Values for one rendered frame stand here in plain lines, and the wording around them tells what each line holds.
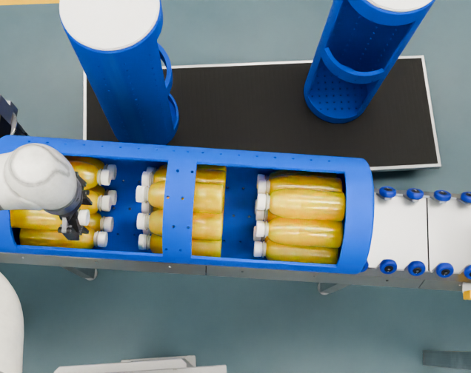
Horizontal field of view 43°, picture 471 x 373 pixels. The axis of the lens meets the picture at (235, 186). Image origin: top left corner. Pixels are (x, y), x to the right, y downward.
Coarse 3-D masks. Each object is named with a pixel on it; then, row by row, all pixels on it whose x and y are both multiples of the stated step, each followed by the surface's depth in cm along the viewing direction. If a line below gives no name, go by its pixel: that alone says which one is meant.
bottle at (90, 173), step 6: (72, 162) 143; (78, 162) 143; (84, 162) 144; (78, 168) 142; (84, 168) 142; (90, 168) 143; (96, 168) 144; (78, 174) 141; (84, 174) 142; (90, 174) 142; (96, 174) 143; (84, 180) 142; (90, 180) 142; (96, 180) 143; (90, 186) 144
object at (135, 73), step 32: (160, 0) 167; (160, 32) 171; (96, 64) 171; (128, 64) 171; (160, 64) 185; (96, 96) 206; (128, 96) 191; (160, 96) 203; (128, 128) 220; (160, 128) 227
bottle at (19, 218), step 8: (16, 216) 138; (24, 216) 138; (32, 216) 138; (40, 216) 138; (48, 216) 138; (56, 216) 138; (16, 224) 139; (24, 224) 138; (32, 224) 138; (40, 224) 138; (48, 224) 138; (56, 224) 138
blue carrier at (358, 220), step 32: (128, 160) 153; (160, 160) 136; (192, 160) 136; (224, 160) 136; (256, 160) 137; (288, 160) 138; (320, 160) 139; (352, 160) 141; (128, 192) 158; (192, 192) 131; (256, 192) 158; (352, 192) 133; (0, 224) 132; (128, 224) 157; (192, 224) 133; (224, 224) 158; (352, 224) 132; (96, 256) 140; (128, 256) 138; (160, 256) 137; (192, 256) 138; (224, 256) 150; (352, 256) 135
